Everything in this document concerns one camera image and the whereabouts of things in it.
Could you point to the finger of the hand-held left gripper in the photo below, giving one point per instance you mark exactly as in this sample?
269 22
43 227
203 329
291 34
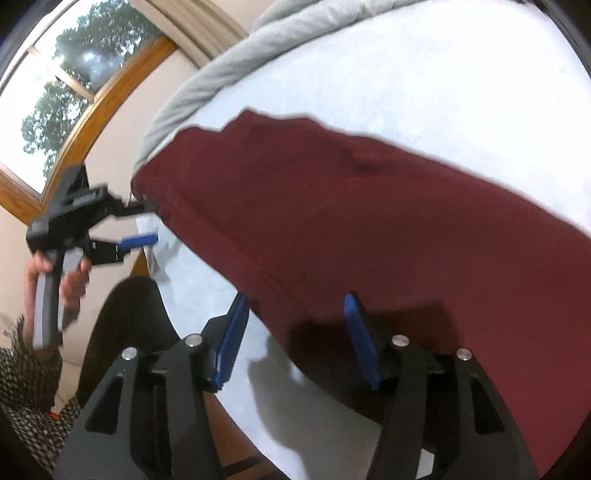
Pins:
138 241
131 207

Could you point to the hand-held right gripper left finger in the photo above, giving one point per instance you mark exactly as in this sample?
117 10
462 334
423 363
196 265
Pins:
230 344

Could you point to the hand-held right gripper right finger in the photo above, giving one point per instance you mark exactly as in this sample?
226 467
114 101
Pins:
362 341

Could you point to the maroon pants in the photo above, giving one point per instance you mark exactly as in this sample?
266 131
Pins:
323 221

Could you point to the person's left forearm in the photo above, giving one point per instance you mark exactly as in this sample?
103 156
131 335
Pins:
27 383

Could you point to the person's left hand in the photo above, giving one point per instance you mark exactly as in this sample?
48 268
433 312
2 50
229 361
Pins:
74 286

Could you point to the person's leg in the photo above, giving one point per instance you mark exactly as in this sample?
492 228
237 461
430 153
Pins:
120 332

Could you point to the grey blanket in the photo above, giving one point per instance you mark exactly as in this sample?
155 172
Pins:
198 87

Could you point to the wood framed window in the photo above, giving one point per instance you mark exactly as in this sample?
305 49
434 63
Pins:
69 55

